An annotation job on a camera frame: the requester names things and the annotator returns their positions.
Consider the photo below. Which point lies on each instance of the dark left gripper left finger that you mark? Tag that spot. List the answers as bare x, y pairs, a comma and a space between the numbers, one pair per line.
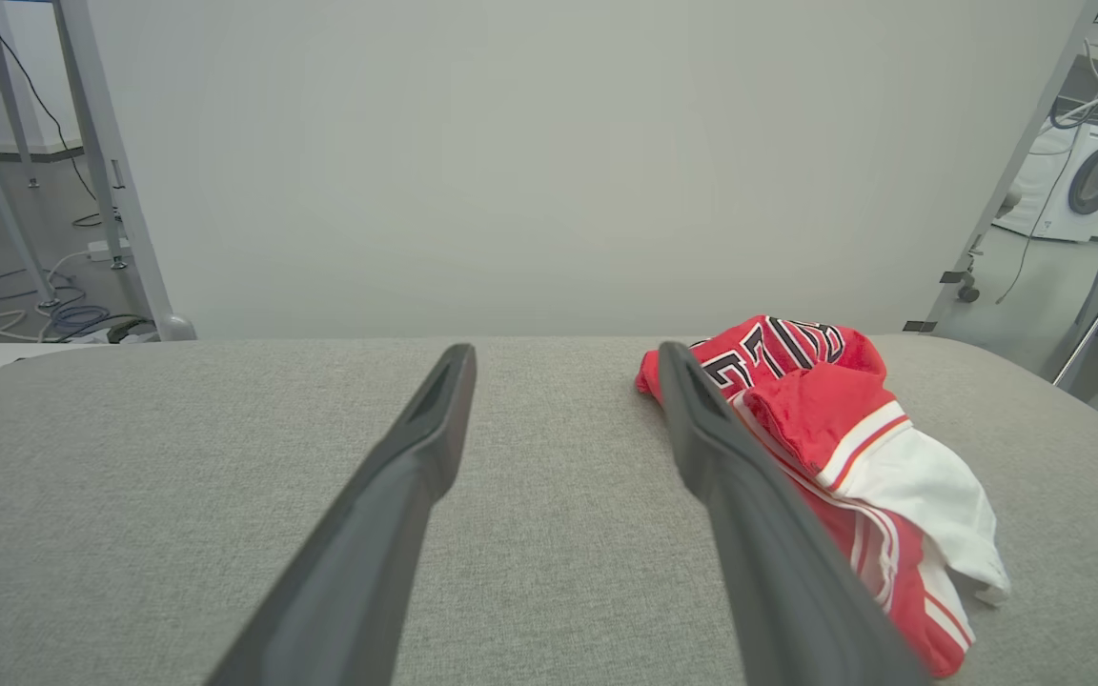
368, 534

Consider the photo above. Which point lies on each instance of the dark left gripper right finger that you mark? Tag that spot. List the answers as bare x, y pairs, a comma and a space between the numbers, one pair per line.
768, 572

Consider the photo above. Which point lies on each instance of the red and white jersey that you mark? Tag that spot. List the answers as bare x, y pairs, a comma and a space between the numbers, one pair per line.
825, 410

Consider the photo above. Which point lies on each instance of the black chair caster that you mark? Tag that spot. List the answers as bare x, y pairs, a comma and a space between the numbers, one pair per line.
968, 291

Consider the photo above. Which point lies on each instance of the white power strip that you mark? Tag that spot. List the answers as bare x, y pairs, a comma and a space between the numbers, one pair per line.
109, 251

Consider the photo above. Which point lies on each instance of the white backdrop panel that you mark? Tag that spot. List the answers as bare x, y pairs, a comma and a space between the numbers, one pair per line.
549, 171

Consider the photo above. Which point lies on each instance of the white front-load washing machine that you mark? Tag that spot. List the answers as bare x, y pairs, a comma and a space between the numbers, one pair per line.
1083, 181

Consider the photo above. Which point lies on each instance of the grey frame post rounded base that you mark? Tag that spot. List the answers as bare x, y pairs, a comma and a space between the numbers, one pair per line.
120, 191

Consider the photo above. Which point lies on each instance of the grey slanted frame strut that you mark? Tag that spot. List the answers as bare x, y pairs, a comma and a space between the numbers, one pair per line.
1016, 171

